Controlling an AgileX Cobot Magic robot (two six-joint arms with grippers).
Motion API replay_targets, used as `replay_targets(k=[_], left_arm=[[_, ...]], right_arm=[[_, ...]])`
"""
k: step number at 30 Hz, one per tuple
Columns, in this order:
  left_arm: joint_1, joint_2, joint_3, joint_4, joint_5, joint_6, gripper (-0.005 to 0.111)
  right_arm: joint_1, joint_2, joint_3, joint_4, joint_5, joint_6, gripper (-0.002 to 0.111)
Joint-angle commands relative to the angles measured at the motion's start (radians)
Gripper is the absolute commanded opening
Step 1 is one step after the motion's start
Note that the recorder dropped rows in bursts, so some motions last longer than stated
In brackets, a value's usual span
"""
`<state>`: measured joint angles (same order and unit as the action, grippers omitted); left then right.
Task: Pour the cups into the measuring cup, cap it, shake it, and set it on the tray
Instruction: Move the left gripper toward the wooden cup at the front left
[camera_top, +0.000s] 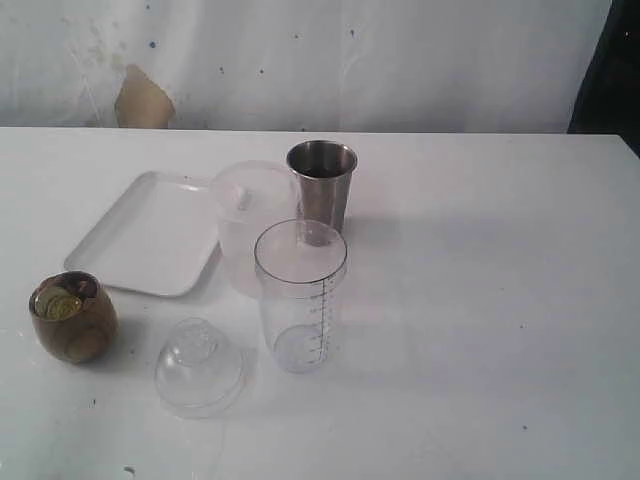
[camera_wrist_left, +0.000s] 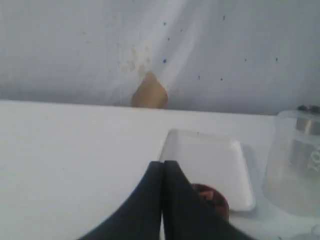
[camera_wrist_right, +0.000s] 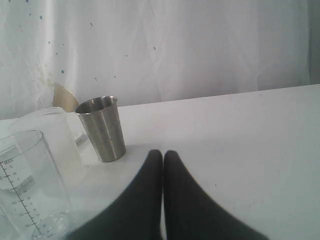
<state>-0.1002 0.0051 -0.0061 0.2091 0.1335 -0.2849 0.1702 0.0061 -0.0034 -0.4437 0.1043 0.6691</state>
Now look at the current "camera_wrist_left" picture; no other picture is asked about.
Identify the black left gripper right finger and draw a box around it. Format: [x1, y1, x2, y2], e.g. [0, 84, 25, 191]
[162, 160, 250, 240]

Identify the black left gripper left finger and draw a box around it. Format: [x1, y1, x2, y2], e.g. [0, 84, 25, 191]
[81, 161, 164, 240]

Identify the brown wooden cup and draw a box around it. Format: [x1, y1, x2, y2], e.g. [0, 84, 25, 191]
[191, 183, 230, 223]

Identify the stainless steel cup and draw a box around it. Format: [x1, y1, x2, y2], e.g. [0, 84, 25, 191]
[290, 105, 320, 179]

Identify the clear plastic shaker cup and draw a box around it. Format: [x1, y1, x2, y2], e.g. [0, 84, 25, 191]
[310, 224, 320, 240]

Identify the white plastic tray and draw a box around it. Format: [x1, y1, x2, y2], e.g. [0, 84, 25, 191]
[159, 129, 256, 212]

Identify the frosted plastic container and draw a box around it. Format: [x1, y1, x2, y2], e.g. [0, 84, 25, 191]
[262, 105, 320, 218]

